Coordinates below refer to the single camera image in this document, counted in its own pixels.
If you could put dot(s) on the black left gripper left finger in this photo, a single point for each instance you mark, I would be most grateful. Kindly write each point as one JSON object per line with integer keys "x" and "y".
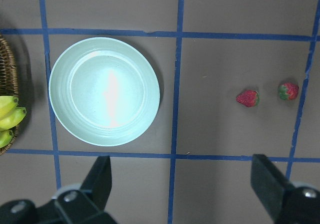
{"x": 85, "y": 202}

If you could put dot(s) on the light green plate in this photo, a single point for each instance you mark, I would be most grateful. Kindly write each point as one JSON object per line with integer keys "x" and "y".
{"x": 104, "y": 92}

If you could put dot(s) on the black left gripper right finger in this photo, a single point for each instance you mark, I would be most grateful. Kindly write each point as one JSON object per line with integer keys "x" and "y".
{"x": 284, "y": 201}

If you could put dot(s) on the yellow banana bunch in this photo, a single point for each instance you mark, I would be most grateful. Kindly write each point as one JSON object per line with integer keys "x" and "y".
{"x": 11, "y": 116}

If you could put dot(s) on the wicker fruit basket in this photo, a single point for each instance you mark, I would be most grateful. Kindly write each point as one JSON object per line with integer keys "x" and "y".
{"x": 8, "y": 76}

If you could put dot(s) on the red strawberry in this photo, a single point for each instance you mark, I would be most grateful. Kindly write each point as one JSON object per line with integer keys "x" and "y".
{"x": 288, "y": 91}
{"x": 248, "y": 98}

